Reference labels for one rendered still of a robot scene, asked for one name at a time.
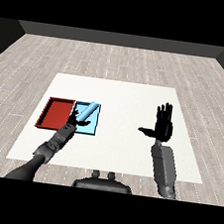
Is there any dark grey robot body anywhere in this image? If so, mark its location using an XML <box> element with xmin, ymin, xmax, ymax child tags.
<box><xmin>71</xmin><ymin>168</ymin><xmax>136</xmax><ymax>195</ymax></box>

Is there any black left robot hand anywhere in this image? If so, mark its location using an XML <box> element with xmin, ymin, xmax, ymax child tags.
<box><xmin>66</xmin><ymin>107</ymin><xmax>93</xmax><ymax>131</ymax></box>

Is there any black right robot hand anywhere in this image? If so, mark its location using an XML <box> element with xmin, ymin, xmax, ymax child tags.
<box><xmin>136</xmin><ymin>99</ymin><xmax>177</xmax><ymax>145</ymax></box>

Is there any light blue shallow open box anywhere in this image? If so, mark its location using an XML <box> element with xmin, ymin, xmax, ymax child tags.
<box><xmin>67</xmin><ymin>99</ymin><xmax>102</xmax><ymax>137</ymax></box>

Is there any red shallow open box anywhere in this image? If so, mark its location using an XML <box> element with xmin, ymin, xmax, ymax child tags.
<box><xmin>34</xmin><ymin>94</ymin><xmax>76</xmax><ymax>134</ymax></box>

